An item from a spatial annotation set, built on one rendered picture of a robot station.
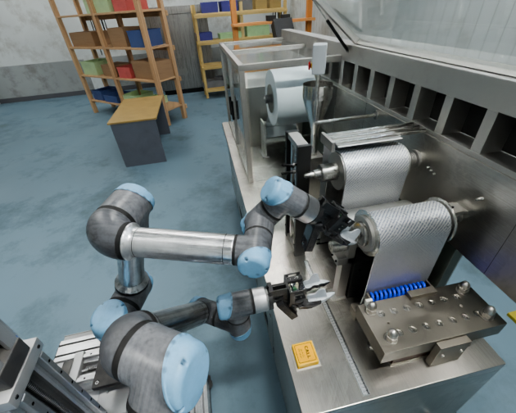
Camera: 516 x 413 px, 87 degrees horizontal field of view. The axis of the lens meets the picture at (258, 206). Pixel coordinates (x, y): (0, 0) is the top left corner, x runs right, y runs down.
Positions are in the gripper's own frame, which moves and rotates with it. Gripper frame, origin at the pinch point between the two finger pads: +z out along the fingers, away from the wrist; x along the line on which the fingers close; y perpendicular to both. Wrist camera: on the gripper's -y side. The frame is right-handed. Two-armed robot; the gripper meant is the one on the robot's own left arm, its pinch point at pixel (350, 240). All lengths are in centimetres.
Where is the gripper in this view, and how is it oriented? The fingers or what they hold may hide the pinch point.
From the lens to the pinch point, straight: 91.5
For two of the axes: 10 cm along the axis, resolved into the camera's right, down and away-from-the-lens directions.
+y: 5.9, -7.2, -3.7
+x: -2.0, -5.7, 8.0
